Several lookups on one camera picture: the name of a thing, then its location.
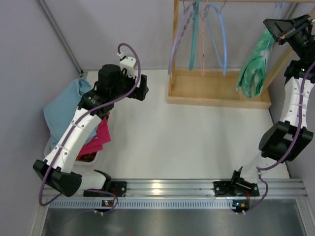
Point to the thin blue wire hanger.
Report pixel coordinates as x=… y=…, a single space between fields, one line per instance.
x=278 y=9

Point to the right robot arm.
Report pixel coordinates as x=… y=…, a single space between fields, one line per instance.
x=286 y=139

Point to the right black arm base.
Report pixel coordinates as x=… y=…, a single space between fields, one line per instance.
x=226 y=188

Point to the green tie-dye trousers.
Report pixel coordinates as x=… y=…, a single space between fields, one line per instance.
x=252 y=75

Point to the white perforated laundry basket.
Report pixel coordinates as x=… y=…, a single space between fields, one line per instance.
x=48 y=149

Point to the aluminium rail base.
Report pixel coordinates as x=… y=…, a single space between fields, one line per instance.
x=275 y=188

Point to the grey slotted cable duct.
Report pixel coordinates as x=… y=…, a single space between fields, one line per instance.
x=143 y=204

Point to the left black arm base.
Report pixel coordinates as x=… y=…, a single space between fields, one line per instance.
x=117 y=188

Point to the light blue garment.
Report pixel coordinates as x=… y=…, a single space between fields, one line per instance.
x=58 y=113

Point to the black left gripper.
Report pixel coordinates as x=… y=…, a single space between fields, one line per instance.
x=139 y=88

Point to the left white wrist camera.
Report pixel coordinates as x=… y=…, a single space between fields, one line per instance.
x=128 y=63

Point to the wooden clothes rack frame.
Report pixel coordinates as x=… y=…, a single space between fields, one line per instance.
x=212 y=88

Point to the lilac wavy hanger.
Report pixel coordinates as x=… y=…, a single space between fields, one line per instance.
x=182 y=27

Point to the pink garment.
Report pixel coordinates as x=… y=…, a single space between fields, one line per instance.
x=96 y=144

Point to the orange garment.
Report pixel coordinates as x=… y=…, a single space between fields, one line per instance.
x=86 y=157

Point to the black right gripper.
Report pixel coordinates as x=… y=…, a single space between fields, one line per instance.
x=292 y=32

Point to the pink wire hanger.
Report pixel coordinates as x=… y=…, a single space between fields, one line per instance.
x=202 y=15

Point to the teal plastic hanger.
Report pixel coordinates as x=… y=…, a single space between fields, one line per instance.
x=195 y=18

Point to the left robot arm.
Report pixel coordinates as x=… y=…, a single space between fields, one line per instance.
x=56 y=169

